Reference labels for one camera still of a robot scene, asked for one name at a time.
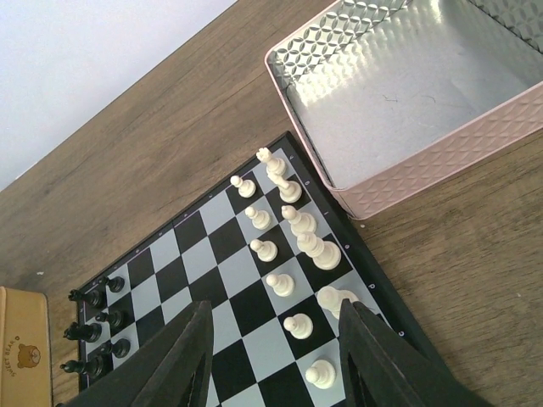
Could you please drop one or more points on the pink metal tin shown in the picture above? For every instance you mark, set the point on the pink metal tin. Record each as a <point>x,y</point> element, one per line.
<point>392,97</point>

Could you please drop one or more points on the white queen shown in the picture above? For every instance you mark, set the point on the white queen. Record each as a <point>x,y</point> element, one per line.
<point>325,255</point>

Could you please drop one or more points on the white bishop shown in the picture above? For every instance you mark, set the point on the white bishop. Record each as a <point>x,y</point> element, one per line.
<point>300,222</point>

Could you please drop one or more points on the white pawn row three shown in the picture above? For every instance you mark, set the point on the white pawn row three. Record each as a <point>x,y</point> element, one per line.
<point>260,218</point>

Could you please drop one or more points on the black pawn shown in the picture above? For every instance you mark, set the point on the black pawn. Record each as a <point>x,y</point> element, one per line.
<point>114,284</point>
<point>119,349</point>
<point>115,319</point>

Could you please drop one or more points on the white pawn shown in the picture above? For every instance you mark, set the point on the white pawn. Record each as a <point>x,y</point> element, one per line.
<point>321,374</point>
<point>246,187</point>
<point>300,326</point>

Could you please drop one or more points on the black bishop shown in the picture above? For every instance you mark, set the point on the black bishop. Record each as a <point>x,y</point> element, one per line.
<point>92,368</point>

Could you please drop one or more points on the white pawn far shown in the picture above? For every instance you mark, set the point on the white pawn far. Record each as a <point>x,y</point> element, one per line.
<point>246,187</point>

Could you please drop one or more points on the yellow metal tin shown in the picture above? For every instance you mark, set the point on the yellow metal tin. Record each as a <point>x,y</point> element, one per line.
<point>25,349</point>

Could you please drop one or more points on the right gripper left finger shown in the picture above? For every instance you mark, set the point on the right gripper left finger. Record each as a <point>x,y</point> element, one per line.
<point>171,369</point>

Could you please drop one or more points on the black knight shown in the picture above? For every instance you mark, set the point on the black knight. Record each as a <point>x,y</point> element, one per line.
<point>88,333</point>

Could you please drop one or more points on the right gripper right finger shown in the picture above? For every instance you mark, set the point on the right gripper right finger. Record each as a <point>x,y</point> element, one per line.
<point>379,368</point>

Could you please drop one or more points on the white knight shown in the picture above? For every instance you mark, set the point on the white knight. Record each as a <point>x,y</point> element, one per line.
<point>289,191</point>

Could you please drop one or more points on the white pawn row four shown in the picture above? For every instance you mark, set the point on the white pawn row four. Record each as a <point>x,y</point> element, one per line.
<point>265,250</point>

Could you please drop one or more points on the black white chessboard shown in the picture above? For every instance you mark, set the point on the black white chessboard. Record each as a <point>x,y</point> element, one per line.
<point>204,254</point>

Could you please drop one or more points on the black rook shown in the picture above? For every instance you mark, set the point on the black rook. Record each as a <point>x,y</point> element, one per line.
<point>95,299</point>

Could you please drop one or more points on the white pawn row five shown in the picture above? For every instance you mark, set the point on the white pawn row five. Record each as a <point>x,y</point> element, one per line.
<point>283,285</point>

